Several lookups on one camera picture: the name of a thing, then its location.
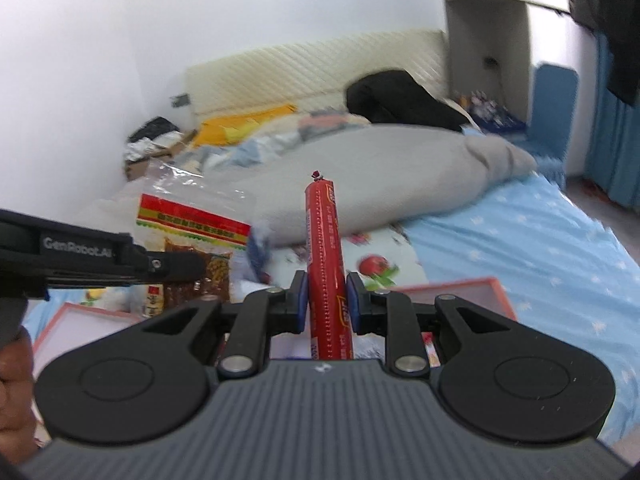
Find white cloth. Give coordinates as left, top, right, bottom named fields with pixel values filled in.
left=124, top=132, right=183, bottom=164

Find blue chair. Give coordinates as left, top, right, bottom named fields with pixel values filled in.
left=515, top=61, right=580, bottom=176

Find cluster of small bottles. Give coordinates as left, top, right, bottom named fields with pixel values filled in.
left=452, top=89, right=507, bottom=121

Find cardboard box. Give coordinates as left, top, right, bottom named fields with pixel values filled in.
left=124, top=130, right=198, bottom=184

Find black garment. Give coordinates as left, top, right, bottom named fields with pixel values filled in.
left=345, top=70, right=471, bottom=134

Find red sausage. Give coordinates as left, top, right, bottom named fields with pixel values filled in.
left=305, top=170, right=356, bottom=361

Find blue tray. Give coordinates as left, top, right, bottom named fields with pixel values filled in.
left=472, top=112, right=529, bottom=134

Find black clothes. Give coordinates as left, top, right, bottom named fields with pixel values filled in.
left=127, top=116, right=181, bottom=144

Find person's left hand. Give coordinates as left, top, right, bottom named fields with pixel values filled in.
left=0, top=327, right=39, bottom=461

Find large clear bag striped label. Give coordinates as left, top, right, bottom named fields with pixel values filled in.
left=134, top=160, right=259, bottom=319

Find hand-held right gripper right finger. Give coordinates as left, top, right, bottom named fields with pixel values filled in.
left=346, top=271, right=523, bottom=375

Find cream quilted headboard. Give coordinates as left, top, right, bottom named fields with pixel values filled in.
left=185, top=29, right=451, bottom=126

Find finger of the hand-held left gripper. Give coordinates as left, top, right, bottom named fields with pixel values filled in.
left=131, top=245, right=207, bottom=286

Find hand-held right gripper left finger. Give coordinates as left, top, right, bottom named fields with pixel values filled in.
left=142, top=270, right=308, bottom=380

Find blue curtain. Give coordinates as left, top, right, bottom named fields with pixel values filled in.
left=582, top=30, right=640, bottom=206

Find clear plastic bag blue print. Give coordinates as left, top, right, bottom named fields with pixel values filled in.
left=244, top=224, right=277, bottom=282

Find orange-rimmed white box lid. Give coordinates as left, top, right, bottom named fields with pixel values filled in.
left=31, top=302, right=148, bottom=367

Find dark hanging clothes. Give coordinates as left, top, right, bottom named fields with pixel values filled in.
left=562, top=0, right=640, bottom=106

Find light patchwork blanket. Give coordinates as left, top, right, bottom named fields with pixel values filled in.
left=200, top=109, right=371, bottom=171

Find grey duvet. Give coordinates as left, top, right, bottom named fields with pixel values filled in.
left=95, top=122, right=539, bottom=249

